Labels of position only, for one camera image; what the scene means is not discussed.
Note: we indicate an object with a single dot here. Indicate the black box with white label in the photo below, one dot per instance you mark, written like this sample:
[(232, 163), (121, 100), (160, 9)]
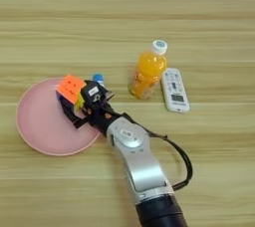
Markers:
[(93, 95)]

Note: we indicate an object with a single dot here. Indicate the multicoloured puzzle cube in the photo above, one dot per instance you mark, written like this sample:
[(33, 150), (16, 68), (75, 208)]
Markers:
[(69, 86)]

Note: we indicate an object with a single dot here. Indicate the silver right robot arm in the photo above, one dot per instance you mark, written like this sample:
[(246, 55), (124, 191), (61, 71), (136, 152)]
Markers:
[(142, 164)]

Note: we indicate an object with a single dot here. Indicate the orange juice bottle white cap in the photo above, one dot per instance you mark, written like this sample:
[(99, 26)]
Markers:
[(149, 68)]

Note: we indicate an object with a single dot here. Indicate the pink round plate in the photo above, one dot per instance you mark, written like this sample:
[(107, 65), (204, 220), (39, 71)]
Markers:
[(40, 128)]

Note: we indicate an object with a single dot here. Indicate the blue glue stick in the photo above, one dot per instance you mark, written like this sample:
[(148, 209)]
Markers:
[(98, 78)]

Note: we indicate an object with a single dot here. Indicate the white remote control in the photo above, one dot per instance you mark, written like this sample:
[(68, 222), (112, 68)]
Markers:
[(175, 90)]

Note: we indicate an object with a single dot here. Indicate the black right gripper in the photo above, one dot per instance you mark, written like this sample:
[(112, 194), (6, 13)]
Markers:
[(104, 119)]

